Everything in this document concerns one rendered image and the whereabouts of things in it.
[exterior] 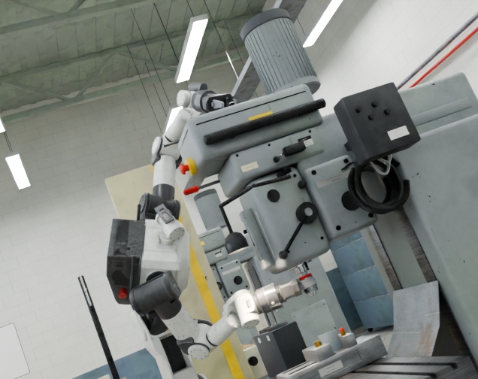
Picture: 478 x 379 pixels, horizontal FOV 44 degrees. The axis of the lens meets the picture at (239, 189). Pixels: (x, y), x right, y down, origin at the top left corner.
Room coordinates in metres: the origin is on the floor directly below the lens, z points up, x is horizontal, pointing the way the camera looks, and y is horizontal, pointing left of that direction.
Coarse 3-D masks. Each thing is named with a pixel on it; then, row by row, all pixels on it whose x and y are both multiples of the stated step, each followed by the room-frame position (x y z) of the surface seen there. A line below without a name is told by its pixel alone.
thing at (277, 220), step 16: (272, 176) 1.98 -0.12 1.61; (256, 192) 1.96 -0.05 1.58; (272, 192) 1.96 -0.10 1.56; (288, 192) 1.99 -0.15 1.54; (304, 192) 2.00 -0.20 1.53; (256, 208) 1.98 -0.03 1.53; (272, 208) 1.96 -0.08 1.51; (288, 208) 1.98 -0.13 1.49; (272, 224) 1.96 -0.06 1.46; (288, 224) 1.97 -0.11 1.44; (304, 224) 1.99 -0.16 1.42; (320, 224) 2.01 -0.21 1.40; (272, 240) 1.97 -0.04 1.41; (288, 240) 1.96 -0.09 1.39; (304, 240) 1.98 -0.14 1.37; (320, 240) 2.00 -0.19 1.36; (272, 256) 2.02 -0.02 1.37; (288, 256) 1.96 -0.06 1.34; (304, 256) 1.98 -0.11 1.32; (272, 272) 2.11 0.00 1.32
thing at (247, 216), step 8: (240, 216) 2.04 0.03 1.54; (248, 216) 2.02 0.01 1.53; (248, 224) 2.02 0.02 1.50; (256, 224) 2.02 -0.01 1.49; (248, 232) 2.03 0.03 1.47; (256, 232) 2.02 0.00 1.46; (256, 240) 2.02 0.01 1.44; (264, 240) 2.03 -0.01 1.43; (256, 248) 2.02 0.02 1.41; (264, 248) 2.02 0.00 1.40; (264, 256) 2.02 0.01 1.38; (264, 264) 2.01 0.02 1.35; (272, 264) 2.02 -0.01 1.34
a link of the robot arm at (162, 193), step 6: (156, 186) 2.34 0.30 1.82; (162, 186) 2.33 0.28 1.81; (168, 186) 2.34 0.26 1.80; (156, 192) 2.33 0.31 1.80; (162, 192) 2.32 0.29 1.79; (168, 192) 2.33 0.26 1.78; (174, 192) 2.38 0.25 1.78; (150, 198) 2.28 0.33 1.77; (156, 198) 2.29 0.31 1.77; (162, 198) 2.31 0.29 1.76; (168, 198) 2.33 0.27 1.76; (150, 204) 2.27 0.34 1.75; (156, 204) 2.28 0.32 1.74; (168, 204) 2.31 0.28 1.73; (174, 204) 2.33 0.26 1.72; (150, 210) 2.28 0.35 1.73; (174, 210) 2.32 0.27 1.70
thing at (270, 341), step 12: (276, 324) 2.63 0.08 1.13; (288, 324) 2.52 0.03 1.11; (264, 336) 2.57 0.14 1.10; (276, 336) 2.49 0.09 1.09; (288, 336) 2.51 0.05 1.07; (300, 336) 2.53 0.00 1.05; (264, 348) 2.61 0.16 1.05; (276, 348) 2.50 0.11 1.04; (288, 348) 2.50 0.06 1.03; (300, 348) 2.52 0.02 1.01; (264, 360) 2.66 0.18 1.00; (276, 360) 2.55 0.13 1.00; (288, 360) 2.49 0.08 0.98; (300, 360) 2.51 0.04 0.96; (276, 372) 2.59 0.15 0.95
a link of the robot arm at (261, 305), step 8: (240, 296) 2.07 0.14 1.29; (248, 296) 2.06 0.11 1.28; (256, 296) 2.05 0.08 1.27; (264, 296) 2.04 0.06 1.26; (240, 304) 2.06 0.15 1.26; (248, 304) 2.05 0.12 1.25; (256, 304) 2.05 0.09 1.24; (264, 304) 2.04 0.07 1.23; (240, 312) 2.06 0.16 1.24; (248, 312) 2.04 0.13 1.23; (256, 312) 2.06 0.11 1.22; (264, 312) 2.06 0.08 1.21; (248, 320) 2.03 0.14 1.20; (256, 320) 2.05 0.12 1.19; (248, 328) 2.08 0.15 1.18
